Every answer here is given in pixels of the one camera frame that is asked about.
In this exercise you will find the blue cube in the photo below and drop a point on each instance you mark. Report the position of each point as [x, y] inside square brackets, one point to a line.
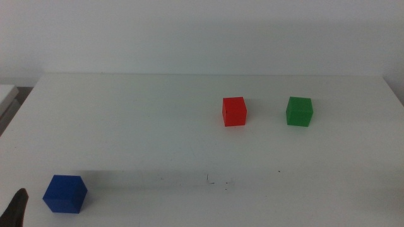
[64, 195]

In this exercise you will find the white side furniture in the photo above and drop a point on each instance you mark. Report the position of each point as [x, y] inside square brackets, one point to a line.
[6, 94]

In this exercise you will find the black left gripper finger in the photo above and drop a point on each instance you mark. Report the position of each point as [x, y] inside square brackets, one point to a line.
[15, 211]

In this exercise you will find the red cube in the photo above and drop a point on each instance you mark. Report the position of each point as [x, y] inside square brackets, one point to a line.
[234, 112]

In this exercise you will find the green cube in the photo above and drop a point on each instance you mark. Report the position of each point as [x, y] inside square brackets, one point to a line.
[299, 112]

